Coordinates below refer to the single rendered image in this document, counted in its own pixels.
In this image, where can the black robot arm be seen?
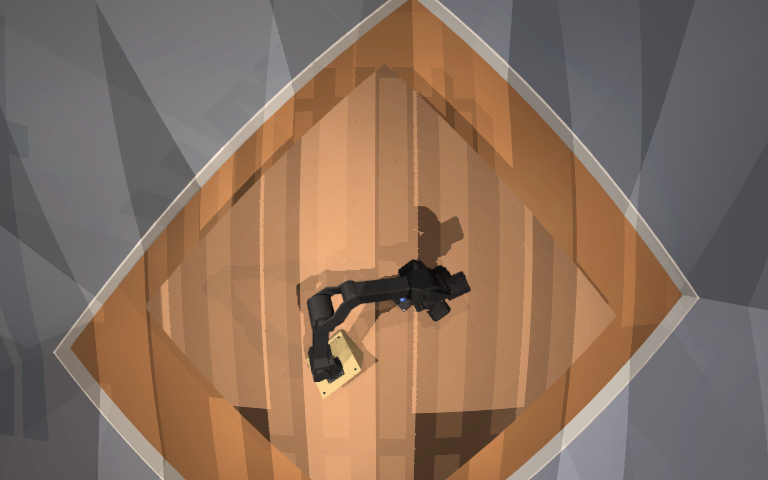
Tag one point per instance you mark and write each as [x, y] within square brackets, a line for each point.
[425, 287]

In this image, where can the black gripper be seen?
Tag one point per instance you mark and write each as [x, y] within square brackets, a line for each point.
[435, 314]

